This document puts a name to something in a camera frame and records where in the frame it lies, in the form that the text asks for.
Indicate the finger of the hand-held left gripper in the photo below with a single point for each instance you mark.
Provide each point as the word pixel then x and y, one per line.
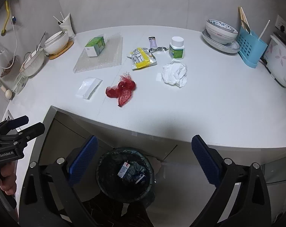
pixel 34 128
pixel 17 121

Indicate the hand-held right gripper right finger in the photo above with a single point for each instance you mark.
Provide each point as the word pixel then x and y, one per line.
pixel 204 160

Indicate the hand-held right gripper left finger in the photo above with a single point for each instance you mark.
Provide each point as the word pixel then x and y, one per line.
pixel 84 158

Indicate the mesh bin with green bag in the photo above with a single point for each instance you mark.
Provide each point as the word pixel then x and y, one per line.
pixel 105 170

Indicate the red mesh net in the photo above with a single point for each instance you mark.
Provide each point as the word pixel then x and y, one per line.
pixel 121 89

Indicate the white tissue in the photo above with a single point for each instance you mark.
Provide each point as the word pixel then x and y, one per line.
pixel 175 73

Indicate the clear bubble wrap sheet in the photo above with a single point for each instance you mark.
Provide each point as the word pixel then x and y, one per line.
pixel 105 60

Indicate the green and white box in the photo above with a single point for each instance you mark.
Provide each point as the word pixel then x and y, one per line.
pixel 95 46

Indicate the white rounded cup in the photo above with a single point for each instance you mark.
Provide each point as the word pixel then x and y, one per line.
pixel 177 49

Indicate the yellow snack packet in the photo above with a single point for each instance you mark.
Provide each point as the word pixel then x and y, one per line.
pixel 141 59

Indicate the person's left hand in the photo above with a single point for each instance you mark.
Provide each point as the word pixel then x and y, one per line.
pixel 6 182

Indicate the beige kitchen cabinet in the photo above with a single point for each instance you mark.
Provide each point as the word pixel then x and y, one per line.
pixel 62 132

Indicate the clear glass container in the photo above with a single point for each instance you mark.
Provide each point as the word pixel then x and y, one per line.
pixel 20 82

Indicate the small blue and white carton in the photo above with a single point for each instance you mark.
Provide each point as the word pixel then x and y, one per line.
pixel 123 169

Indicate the small white stick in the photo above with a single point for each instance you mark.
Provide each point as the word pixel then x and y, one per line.
pixel 140 179

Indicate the clear plastic bag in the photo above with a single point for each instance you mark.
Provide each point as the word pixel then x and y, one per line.
pixel 1 56

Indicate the white plastic packet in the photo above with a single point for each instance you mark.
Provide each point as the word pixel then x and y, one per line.
pixel 88 87

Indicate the frosted glass panel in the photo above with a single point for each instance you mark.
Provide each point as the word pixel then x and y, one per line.
pixel 280 170

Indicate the wooden coaster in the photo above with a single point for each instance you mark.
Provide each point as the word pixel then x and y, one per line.
pixel 65 49

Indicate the white bowl with dark rim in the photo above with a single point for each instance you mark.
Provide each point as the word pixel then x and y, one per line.
pixel 56 45

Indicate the silver foil wrapper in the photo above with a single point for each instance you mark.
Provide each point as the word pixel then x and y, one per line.
pixel 159 49

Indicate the blue plastic utensil holder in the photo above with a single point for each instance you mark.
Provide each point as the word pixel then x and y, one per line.
pixel 251 49

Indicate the white ceramic bowl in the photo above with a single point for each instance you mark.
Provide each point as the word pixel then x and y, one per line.
pixel 221 37

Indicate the white rice cooker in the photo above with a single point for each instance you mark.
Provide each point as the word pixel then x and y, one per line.
pixel 278 56

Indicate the purple sachet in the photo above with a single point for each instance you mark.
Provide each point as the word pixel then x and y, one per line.
pixel 153 43

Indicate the blue patterned bowl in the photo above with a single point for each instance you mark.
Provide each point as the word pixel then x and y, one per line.
pixel 222 26

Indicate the white straw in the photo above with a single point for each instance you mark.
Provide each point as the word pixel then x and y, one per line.
pixel 264 29

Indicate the wooden chopsticks bundle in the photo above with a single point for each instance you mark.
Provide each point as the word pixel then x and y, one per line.
pixel 244 19

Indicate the white wall socket with plug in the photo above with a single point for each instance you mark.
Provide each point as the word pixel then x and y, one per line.
pixel 281 21

